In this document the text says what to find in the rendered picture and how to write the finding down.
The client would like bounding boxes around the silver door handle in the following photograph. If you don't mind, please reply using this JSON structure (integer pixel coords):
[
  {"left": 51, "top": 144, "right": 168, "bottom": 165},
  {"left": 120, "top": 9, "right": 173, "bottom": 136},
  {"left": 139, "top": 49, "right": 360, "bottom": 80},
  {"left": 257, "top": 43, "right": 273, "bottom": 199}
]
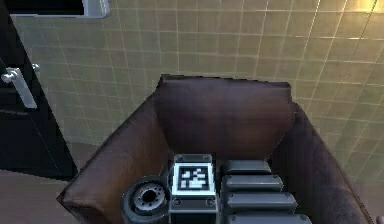
[{"left": 0, "top": 63, "right": 42, "bottom": 110}]

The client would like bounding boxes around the brown leather armchair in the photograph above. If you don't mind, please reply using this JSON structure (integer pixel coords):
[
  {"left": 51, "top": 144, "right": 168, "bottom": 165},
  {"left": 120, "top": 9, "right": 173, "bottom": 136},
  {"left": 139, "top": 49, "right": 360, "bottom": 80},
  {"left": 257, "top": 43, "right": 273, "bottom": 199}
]
[{"left": 56, "top": 73, "right": 375, "bottom": 224}]

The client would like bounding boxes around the white framed window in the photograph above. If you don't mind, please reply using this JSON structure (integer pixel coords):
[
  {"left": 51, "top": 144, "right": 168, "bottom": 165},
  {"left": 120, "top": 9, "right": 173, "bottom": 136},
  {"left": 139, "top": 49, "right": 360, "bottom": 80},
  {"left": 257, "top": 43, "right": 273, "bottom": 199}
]
[{"left": 4, "top": 0, "right": 112, "bottom": 19}]

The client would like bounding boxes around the black room door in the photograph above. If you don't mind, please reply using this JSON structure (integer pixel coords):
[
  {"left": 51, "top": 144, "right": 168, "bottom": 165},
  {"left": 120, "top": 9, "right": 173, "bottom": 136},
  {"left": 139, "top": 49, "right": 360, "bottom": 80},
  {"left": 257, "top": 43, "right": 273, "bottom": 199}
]
[{"left": 0, "top": 6, "right": 79, "bottom": 178}]

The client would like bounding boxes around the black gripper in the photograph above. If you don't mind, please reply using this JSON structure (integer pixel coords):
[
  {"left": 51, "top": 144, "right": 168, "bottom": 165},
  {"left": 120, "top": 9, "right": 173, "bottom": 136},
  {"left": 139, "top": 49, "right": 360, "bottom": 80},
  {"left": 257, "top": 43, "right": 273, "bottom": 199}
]
[{"left": 120, "top": 175, "right": 172, "bottom": 224}]

